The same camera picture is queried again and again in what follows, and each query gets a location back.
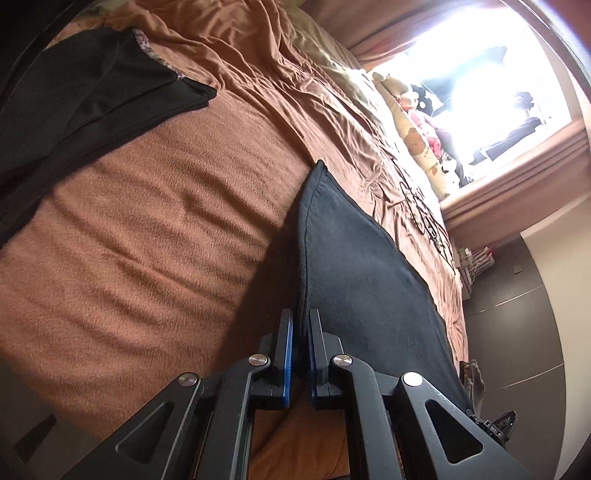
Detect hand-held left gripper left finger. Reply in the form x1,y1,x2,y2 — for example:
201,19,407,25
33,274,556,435
62,308,296,480

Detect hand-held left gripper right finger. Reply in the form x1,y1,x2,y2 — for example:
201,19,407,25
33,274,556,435
308,308,532,480

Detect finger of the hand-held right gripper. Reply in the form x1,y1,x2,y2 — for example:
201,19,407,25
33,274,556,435
467,410,516,452

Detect black bear print t-shirt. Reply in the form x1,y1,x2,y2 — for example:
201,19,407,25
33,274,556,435
277,159,476,416

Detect grey brown cloth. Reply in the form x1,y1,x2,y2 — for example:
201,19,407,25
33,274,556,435
461,360,486,416

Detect dark wardrobe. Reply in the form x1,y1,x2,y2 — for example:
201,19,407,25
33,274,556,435
462,231,591,480

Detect striped gift bag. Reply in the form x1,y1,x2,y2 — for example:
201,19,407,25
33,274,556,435
462,244,498,283

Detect brown fleece blanket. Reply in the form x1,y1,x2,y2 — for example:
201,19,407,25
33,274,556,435
0,0,467,480

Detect cream bear print pillow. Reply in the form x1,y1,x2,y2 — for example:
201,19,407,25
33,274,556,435
369,69,462,201

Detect beige curtain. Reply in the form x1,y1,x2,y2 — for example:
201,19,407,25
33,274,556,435
441,119,591,237

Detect pink plush toy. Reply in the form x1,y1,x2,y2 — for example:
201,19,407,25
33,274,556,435
409,108,446,158

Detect black white plush toy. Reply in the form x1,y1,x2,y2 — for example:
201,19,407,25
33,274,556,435
406,83,446,116

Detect black mesh shorts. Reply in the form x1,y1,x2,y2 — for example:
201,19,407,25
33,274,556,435
0,25,218,250

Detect bright window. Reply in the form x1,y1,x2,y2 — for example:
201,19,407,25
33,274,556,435
369,0,583,195

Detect black cable and device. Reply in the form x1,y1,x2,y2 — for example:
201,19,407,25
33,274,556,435
398,181,448,252

